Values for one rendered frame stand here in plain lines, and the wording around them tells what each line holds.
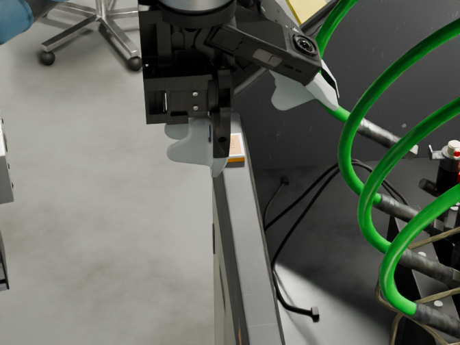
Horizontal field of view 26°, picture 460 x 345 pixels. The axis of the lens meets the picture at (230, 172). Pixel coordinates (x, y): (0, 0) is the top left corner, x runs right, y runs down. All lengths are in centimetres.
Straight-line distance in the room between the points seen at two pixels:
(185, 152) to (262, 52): 13
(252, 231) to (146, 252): 131
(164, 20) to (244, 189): 55
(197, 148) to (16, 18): 22
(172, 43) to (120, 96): 223
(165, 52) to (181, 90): 4
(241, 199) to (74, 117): 173
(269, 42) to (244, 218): 48
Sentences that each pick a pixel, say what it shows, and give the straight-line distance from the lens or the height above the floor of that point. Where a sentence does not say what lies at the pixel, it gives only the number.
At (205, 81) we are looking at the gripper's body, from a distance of 89.
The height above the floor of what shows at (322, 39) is 129.
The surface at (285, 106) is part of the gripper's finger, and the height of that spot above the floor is 121.
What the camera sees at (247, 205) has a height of 95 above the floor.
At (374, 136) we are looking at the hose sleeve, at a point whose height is 115.
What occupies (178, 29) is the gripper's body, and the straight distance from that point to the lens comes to 88.
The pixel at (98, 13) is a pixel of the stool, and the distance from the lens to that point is 335.
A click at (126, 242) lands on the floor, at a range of 264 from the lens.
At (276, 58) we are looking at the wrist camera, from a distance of 90.
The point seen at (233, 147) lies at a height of 96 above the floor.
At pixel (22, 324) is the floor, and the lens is 249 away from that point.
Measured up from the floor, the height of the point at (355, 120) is 124.
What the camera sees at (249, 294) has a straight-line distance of 124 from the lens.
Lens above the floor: 189
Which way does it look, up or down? 42 degrees down
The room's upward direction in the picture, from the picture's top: straight up
